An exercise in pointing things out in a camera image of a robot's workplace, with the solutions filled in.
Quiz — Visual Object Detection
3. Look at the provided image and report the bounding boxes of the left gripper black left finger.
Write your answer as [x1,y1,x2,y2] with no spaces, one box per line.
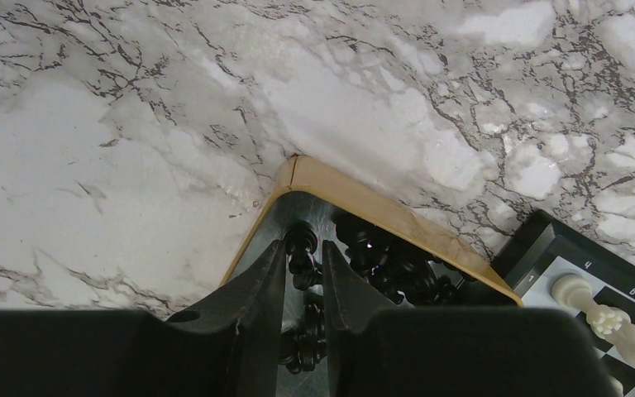
[0,241,286,396]

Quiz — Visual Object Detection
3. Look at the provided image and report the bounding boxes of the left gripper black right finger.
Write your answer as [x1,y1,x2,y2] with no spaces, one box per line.
[322,241,616,396]

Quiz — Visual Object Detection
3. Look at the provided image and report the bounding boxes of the black chess piece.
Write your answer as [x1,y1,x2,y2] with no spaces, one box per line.
[284,220,322,291]

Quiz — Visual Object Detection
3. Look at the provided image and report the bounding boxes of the black chess pieces pile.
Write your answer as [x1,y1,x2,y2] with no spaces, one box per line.
[279,213,474,374]

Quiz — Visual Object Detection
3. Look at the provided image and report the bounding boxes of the black white chess board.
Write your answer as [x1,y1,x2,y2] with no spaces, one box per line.
[493,210,635,396]

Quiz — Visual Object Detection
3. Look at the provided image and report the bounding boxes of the white chess piece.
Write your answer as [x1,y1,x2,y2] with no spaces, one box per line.
[551,274,635,367]

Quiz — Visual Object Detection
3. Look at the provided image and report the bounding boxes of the gold tin box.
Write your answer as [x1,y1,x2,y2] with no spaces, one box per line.
[218,155,524,397]

